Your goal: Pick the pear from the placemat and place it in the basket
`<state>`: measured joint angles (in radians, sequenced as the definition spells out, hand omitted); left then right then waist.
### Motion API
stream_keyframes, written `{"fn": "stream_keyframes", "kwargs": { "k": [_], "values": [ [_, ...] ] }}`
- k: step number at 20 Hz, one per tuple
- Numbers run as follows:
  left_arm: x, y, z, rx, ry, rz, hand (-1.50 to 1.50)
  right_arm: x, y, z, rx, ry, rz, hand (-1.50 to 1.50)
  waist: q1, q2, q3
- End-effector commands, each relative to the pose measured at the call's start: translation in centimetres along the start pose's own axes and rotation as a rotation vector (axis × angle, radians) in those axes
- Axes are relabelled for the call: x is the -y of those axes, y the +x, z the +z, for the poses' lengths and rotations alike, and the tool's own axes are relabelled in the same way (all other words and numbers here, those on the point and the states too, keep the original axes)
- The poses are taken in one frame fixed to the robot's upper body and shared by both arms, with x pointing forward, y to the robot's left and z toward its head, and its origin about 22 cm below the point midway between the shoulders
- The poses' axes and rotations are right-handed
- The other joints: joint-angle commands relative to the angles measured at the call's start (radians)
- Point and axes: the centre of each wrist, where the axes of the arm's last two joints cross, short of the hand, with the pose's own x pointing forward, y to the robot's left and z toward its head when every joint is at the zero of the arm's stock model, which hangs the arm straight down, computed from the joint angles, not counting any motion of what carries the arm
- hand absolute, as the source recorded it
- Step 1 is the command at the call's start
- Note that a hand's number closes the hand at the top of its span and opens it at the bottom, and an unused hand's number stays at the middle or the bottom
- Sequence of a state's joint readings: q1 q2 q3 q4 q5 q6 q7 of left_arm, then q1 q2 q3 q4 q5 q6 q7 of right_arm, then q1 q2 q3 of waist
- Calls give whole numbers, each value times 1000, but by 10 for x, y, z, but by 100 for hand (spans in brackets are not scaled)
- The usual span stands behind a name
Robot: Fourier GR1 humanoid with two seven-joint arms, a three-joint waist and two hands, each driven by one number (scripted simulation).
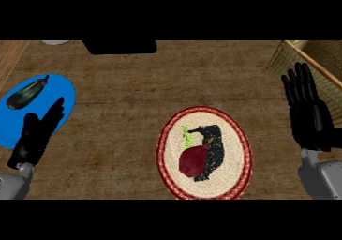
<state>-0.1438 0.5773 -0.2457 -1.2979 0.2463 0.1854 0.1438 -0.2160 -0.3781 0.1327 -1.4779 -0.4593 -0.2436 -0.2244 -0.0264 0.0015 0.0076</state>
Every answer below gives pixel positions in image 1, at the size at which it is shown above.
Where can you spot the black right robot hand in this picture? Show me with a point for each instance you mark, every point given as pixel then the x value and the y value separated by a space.
pixel 310 118

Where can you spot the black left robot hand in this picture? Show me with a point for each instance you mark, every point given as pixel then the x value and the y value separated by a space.
pixel 36 135

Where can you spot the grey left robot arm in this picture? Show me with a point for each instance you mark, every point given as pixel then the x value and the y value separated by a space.
pixel 11 183

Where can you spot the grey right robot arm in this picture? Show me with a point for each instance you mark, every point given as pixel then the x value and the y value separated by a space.
pixel 322 178

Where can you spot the oval woven placemat red rim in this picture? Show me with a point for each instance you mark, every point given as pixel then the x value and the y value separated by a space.
pixel 234 137

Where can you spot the blue oval plate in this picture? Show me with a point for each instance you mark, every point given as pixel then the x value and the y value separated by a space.
pixel 39 93

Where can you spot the dark green eggplant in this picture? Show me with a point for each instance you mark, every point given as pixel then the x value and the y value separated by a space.
pixel 27 93

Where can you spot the pale grey object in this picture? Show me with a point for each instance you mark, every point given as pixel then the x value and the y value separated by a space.
pixel 55 42

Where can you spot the black appliance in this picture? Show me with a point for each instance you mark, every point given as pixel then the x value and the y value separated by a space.
pixel 120 47

